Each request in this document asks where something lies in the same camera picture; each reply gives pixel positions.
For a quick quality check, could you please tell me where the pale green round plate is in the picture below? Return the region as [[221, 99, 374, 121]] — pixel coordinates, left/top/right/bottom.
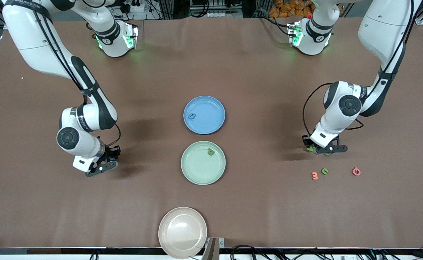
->
[[181, 140, 226, 186]]

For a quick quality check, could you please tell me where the brown table cover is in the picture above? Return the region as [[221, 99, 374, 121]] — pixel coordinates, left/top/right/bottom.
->
[[0, 16, 423, 250]]

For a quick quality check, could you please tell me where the blue round plate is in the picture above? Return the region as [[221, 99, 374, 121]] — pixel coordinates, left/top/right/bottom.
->
[[183, 95, 226, 135]]

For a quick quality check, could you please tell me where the beige round plate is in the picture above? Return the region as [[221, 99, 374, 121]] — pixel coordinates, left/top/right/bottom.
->
[[158, 207, 208, 260]]

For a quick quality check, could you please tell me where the pile of orange objects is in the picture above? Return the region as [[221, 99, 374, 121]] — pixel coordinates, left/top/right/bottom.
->
[[269, 0, 315, 18]]

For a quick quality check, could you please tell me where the white power strip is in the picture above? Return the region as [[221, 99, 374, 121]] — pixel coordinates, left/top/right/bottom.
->
[[123, 0, 148, 13]]

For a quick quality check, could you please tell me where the black table edge rail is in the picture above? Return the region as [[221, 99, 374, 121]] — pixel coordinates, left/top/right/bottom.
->
[[0, 247, 423, 256]]

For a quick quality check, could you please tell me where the black cable loop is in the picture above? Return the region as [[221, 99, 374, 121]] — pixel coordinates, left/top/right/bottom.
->
[[230, 245, 270, 260]]

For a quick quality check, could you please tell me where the black base cable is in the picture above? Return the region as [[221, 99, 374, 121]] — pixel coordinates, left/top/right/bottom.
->
[[258, 14, 291, 29]]

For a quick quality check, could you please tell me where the grey metal mount bracket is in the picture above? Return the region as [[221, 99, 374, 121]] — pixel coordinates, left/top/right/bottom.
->
[[201, 237, 225, 260]]

